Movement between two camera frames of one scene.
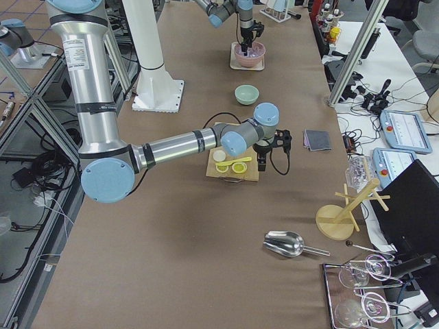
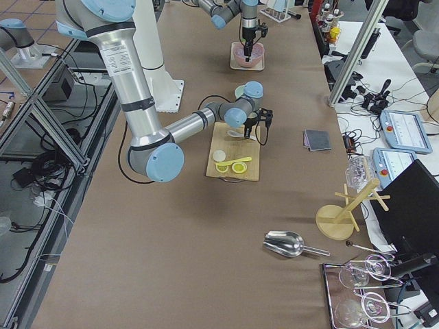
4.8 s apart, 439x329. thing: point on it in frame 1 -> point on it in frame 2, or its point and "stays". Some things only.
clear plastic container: [359, 171] stays
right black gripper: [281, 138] -> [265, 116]
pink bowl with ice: [254, 55] stays
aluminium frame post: [357, 51] stays
